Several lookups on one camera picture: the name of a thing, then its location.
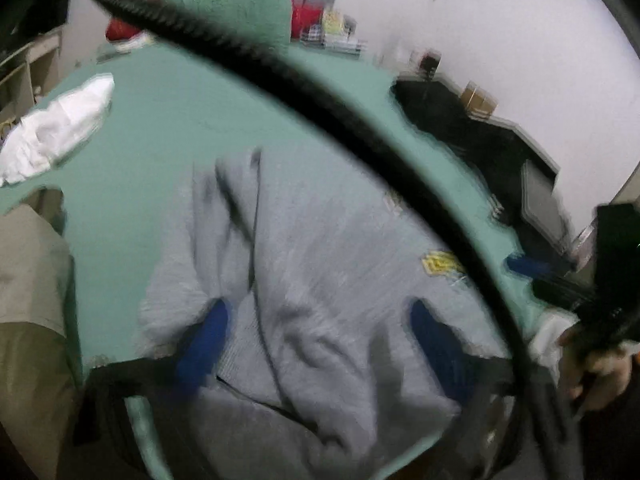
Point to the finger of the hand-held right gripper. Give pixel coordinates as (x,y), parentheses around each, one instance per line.
(525,265)

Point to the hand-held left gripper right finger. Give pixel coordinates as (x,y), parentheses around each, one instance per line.
(435,345)

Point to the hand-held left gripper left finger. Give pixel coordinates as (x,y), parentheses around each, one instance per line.
(207,340)

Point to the grey sweater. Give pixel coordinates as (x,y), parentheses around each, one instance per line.
(325,270)

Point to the pile of black clothes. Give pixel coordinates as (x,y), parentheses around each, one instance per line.
(450,120)

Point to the person's right hand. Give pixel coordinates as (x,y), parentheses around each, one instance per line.
(605,375)

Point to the grey screen smartphone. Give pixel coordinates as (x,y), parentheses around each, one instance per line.
(545,205)

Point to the black flat panel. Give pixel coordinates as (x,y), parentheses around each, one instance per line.
(530,152)

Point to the large cardboard box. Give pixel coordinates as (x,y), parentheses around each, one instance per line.
(487,102)

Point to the small cardboard box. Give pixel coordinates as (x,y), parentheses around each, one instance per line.
(469,95)

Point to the olive and khaki folded garment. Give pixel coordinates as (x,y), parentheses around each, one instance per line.
(30,310)

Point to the dark red box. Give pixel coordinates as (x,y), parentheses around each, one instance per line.
(430,61)

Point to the bed with green sheet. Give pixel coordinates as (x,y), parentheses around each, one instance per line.
(165,110)

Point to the white box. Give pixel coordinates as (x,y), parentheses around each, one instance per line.
(406,55)

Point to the white crumpled garment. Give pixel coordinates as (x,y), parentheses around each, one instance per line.
(55,125)

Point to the crumpled white paper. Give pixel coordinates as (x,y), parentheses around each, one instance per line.
(135,42)

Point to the yellow-green snack packet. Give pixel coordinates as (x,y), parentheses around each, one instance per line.
(332,21)

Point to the white computer desk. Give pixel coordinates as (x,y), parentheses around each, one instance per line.
(45,60)

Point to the green pillow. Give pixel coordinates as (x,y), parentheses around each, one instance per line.
(240,10)

